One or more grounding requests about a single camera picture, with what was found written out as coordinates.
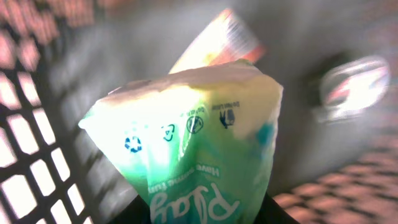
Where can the green tissue pack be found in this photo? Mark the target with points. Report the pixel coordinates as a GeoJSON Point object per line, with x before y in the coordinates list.
{"type": "Point", "coordinates": [197, 145]}

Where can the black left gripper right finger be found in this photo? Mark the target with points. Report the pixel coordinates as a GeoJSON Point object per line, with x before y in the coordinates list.
{"type": "Point", "coordinates": [271, 213]}

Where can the orange tissue pack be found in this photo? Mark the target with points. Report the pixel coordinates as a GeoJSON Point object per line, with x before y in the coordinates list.
{"type": "Point", "coordinates": [225, 39]}

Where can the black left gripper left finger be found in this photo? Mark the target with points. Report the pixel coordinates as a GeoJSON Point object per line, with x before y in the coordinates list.
{"type": "Point", "coordinates": [137, 212]}

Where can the dark grey plastic mesh basket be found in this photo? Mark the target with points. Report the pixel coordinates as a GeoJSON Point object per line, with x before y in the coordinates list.
{"type": "Point", "coordinates": [59, 57]}

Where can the dark green round-logo box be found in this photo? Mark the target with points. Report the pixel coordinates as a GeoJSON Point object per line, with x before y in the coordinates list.
{"type": "Point", "coordinates": [348, 89]}

